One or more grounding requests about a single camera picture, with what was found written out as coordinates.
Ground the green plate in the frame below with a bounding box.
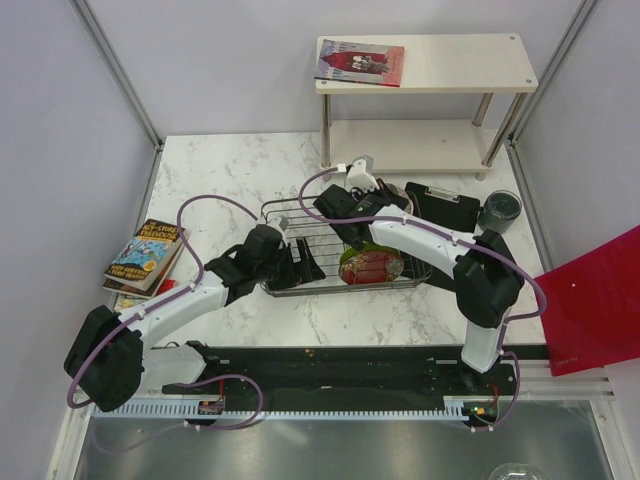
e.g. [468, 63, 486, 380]
[339, 242, 380, 264]

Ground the patterned ceramic bowl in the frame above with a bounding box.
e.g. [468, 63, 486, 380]
[387, 184, 414, 215]

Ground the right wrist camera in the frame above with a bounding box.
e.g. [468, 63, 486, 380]
[337, 155, 380, 193]

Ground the white cable duct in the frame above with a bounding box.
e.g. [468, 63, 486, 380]
[92, 398, 469, 421]

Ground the white two-tier shelf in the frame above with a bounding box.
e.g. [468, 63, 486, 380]
[315, 33, 538, 178]

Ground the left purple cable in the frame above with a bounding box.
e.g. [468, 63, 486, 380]
[66, 195, 261, 410]

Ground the red floral plate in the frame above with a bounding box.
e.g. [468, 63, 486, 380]
[338, 250, 405, 285]

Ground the purple cable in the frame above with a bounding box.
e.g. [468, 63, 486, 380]
[298, 166, 549, 361]
[66, 195, 261, 410]

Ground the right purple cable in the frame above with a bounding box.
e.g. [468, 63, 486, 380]
[298, 166, 549, 361]

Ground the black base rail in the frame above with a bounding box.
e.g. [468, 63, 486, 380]
[186, 341, 516, 397]

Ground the aluminium frame post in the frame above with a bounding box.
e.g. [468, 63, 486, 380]
[505, 0, 601, 148]
[69, 0, 164, 152]

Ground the dark grey mug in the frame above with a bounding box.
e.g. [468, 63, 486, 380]
[477, 188, 523, 236]

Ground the red folder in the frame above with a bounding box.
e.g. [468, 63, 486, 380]
[536, 228, 640, 377]

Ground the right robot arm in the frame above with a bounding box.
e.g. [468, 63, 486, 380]
[310, 185, 524, 394]

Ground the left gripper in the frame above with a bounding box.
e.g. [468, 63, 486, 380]
[255, 237, 324, 292]

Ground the left aluminium frame post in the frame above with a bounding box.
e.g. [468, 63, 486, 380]
[69, 0, 164, 152]

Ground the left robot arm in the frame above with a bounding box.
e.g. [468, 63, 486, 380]
[63, 224, 326, 412]

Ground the black clipboard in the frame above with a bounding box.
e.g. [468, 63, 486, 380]
[405, 182, 481, 233]

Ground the black wire dish rack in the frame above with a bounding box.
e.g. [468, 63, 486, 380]
[260, 198, 434, 297]

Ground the right aluminium frame post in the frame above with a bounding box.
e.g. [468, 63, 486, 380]
[505, 0, 601, 148]

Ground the colourful bottom book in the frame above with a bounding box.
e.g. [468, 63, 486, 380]
[114, 295, 145, 312]

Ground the glass bowl at edge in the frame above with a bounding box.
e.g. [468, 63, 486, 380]
[488, 463, 547, 480]

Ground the treehouse paperback book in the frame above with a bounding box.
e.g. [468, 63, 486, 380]
[104, 219, 183, 290]

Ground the red book on shelf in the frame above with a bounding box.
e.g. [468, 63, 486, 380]
[314, 39, 405, 88]

